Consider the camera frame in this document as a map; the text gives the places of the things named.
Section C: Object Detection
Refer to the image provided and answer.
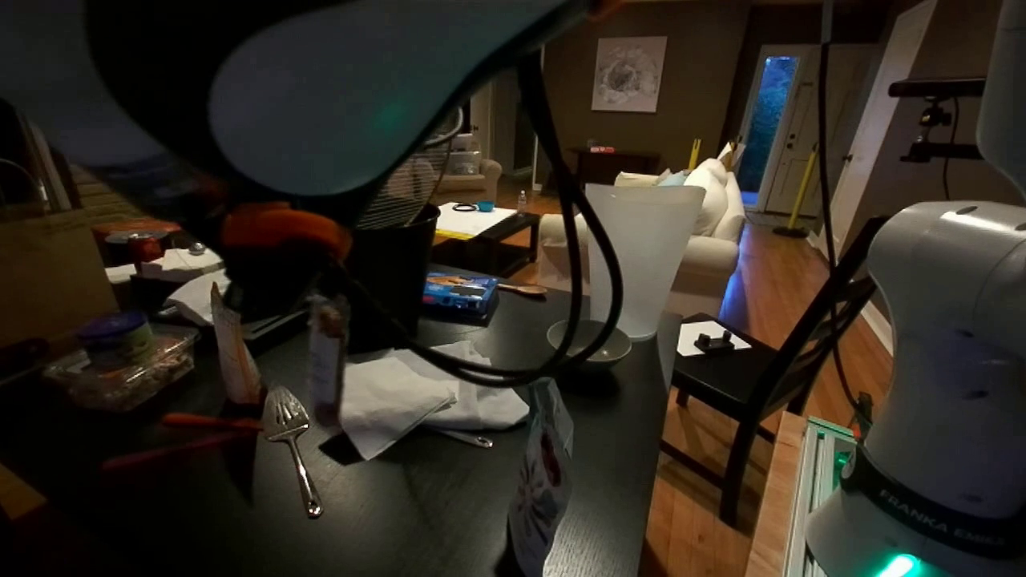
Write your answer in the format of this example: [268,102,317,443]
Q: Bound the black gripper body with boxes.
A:
[218,248,359,326]

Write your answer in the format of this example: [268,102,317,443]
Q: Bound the blue printed packet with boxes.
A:
[421,262,503,326]

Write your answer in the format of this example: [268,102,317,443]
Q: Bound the pale green ceramic bowl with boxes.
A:
[542,317,634,369]

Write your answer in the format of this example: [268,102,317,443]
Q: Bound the red chopstick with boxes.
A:
[157,409,266,436]
[98,428,251,476]

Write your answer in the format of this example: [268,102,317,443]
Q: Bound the metal slotted serving fork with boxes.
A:
[258,381,326,522]

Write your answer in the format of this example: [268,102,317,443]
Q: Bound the white crumpled cloth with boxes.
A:
[337,336,536,464]

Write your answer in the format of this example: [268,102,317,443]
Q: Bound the black cylindrical container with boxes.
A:
[348,197,443,360]

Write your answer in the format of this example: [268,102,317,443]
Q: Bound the clear plastic food container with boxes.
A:
[42,311,202,415]

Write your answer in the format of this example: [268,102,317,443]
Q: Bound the dark coffee table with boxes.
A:
[430,197,545,281]

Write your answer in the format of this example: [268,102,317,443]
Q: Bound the brown cardboard box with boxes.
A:
[0,203,121,348]

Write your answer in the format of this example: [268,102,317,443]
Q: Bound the white paper sheet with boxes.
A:
[672,313,757,361]

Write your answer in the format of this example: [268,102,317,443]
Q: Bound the small black object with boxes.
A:
[688,326,740,357]

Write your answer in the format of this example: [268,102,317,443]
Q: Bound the white sofa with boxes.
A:
[612,137,751,300]

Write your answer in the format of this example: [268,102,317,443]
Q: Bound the black wooden chair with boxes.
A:
[658,212,897,530]

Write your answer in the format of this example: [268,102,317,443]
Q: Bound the white exterior door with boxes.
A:
[733,41,849,218]

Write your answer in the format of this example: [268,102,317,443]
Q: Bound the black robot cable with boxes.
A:
[348,44,628,391]

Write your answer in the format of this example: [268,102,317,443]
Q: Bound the framed wall picture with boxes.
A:
[590,31,669,116]

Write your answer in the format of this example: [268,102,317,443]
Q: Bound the yellow handled broom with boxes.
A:
[769,148,821,240]

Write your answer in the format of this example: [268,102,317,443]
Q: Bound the white mounting rail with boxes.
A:
[783,414,865,577]

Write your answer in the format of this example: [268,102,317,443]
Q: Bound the black stereo camera on mount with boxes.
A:
[884,75,987,165]

